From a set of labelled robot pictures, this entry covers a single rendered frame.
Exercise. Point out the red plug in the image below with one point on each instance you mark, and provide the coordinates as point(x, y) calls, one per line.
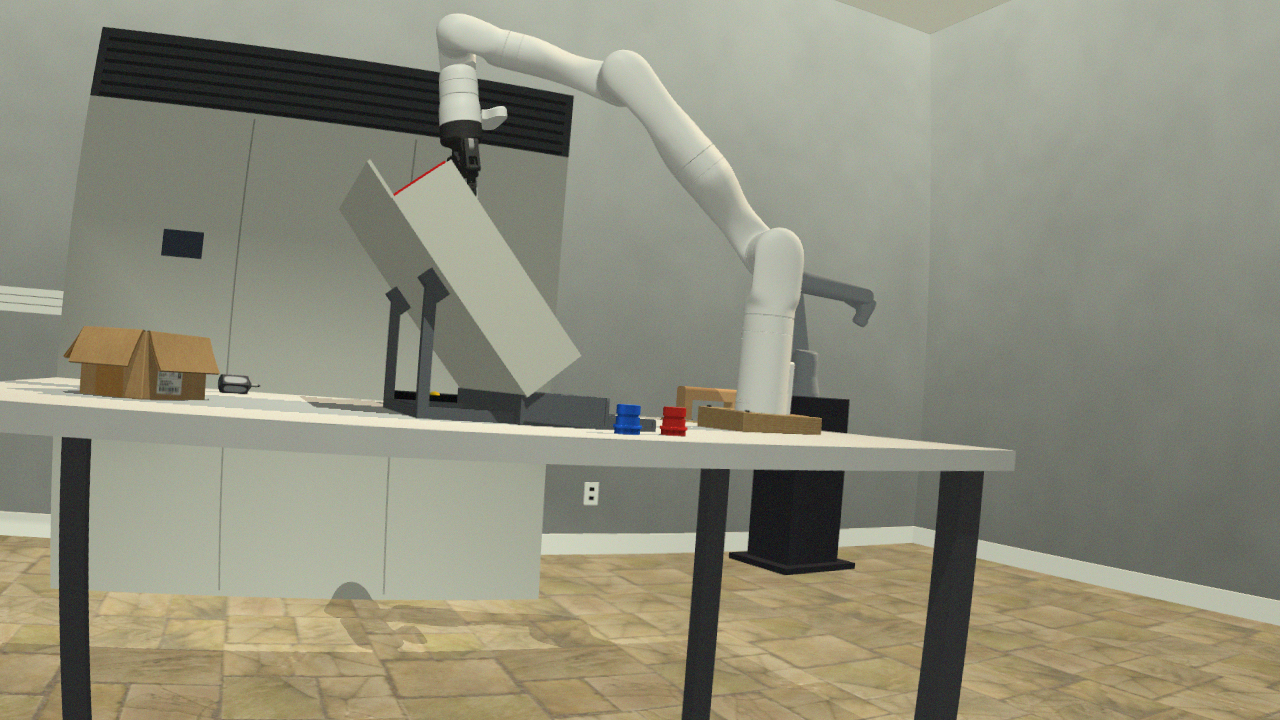
point(673, 423)

